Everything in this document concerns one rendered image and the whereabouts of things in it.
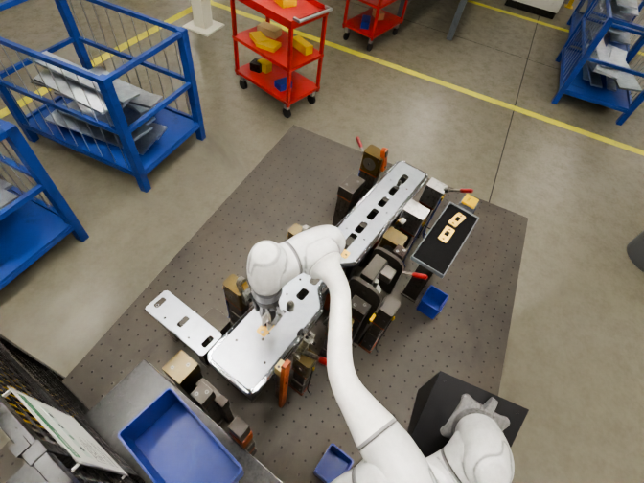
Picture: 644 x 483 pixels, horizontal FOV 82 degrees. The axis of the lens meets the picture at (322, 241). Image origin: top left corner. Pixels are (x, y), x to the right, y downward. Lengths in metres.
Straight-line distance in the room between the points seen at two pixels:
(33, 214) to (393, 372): 2.53
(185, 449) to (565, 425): 2.26
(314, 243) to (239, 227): 1.07
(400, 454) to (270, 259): 0.50
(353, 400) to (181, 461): 0.61
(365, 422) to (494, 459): 0.60
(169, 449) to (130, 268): 1.75
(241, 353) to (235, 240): 0.77
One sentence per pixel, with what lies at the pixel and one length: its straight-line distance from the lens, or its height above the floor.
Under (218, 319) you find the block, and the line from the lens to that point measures 1.45.
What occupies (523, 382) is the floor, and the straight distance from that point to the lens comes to 2.84.
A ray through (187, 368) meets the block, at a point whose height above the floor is 1.06.
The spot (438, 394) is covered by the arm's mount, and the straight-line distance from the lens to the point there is 1.55.
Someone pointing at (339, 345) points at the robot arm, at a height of 1.46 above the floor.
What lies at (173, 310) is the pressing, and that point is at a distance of 1.48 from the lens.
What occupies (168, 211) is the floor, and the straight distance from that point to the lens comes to 3.11.
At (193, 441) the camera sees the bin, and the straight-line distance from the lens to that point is 1.29.
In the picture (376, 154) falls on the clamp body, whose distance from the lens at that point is 1.96.
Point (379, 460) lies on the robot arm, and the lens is 0.85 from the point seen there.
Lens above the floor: 2.29
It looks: 53 degrees down
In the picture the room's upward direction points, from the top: 11 degrees clockwise
